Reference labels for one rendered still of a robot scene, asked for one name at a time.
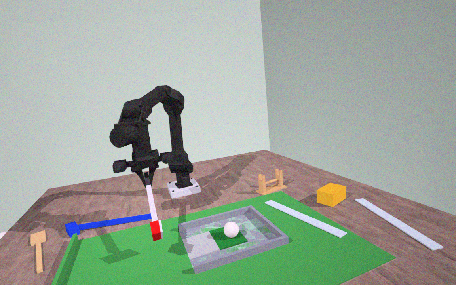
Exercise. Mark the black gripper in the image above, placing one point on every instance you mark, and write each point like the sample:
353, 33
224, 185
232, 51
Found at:
121, 165

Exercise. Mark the white golf ball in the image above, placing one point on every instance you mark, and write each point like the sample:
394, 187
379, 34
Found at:
231, 229

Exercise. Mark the orange block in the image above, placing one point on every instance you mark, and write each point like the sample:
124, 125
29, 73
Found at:
331, 194

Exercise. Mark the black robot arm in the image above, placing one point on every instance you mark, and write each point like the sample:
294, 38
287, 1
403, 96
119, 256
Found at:
133, 127

